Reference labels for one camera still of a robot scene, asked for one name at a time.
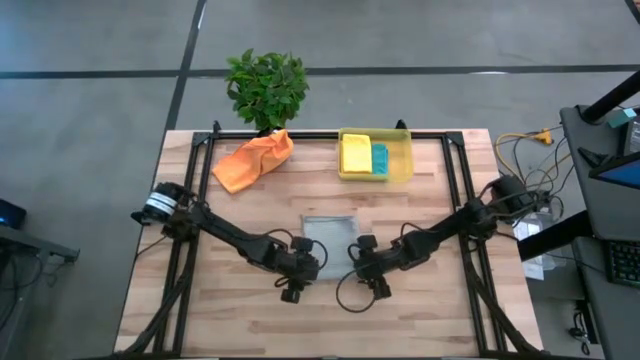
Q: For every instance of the black power adapter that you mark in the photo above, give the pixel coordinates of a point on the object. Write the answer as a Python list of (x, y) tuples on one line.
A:
[(580, 332)]

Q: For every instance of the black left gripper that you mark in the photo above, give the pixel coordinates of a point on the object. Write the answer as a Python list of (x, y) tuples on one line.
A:
[(297, 265)]

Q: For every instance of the orange microfiber towel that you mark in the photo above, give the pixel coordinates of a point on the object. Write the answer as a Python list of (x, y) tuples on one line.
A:
[(250, 160)]

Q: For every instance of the grey side table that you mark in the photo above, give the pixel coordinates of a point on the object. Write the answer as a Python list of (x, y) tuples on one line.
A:
[(35, 242)]

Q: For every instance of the black support beam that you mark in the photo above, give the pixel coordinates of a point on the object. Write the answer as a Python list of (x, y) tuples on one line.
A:
[(550, 237)]

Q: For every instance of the black aluminium rig frame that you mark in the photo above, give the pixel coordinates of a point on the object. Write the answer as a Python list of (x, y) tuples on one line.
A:
[(452, 175)]

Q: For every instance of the clear plastic bag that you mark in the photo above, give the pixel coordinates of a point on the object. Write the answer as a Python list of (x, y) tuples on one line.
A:
[(530, 230)]

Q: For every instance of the yellow microfiber towel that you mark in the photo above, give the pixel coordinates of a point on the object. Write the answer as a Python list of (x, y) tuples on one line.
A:
[(357, 152)]

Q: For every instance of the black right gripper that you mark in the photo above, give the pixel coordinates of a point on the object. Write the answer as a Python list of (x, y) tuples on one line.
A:
[(375, 262)]

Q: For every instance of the grey microfiber towel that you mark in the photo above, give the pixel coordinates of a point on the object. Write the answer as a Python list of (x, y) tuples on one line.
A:
[(330, 235)]

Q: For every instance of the laptop with blue screen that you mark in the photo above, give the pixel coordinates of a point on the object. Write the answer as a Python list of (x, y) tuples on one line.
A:
[(625, 175)]

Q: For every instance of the black keyboard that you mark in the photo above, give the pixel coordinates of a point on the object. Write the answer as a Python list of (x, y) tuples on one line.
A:
[(625, 262)]

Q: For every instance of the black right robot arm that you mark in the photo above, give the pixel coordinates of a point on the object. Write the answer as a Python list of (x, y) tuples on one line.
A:
[(450, 230)]

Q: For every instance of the small teal box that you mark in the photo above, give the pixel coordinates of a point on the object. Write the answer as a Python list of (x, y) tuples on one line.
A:
[(621, 117)]

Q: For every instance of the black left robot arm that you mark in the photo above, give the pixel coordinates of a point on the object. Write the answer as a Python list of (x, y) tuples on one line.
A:
[(225, 232)]

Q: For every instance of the translucent yellow plastic bin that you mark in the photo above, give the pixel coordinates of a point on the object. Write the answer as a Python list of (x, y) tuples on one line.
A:
[(400, 160)]

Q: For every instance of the teal microfiber towel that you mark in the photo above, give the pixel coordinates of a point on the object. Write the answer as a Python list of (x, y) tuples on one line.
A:
[(380, 159)]

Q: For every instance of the black diagonal pole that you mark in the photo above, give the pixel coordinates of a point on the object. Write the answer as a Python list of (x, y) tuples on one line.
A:
[(610, 97)]

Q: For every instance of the grey desk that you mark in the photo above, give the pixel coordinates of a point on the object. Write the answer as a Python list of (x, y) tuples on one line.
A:
[(610, 320), (585, 200)]

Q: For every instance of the green leafy potted plant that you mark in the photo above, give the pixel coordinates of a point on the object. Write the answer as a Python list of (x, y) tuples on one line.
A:
[(267, 90)]

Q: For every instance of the black device blue light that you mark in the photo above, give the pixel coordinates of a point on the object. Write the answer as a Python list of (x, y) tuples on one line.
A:
[(11, 215)]

